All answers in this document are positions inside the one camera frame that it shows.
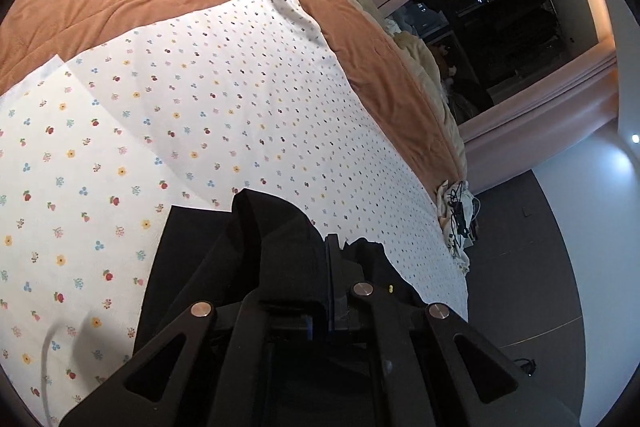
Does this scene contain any floral print bed sheet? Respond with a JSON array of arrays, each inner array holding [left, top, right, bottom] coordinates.
[[0, 0, 471, 427]]

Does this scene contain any black shirt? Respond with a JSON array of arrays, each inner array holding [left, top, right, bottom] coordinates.
[[132, 188, 468, 427]]

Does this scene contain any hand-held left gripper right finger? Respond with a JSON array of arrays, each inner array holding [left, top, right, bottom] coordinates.
[[325, 235, 581, 427]]

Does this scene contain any rumpled beige blanket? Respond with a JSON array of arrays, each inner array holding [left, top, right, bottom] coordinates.
[[385, 19, 463, 142]]

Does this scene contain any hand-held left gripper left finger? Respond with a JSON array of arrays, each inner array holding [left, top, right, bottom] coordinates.
[[60, 297, 326, 427]]

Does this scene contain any dark window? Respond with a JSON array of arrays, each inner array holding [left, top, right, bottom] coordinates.
[[385, 0, 616, 122]]

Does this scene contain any black cable bundle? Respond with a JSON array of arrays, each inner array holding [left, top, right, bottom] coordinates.
[[447, 189, 481, 240]]

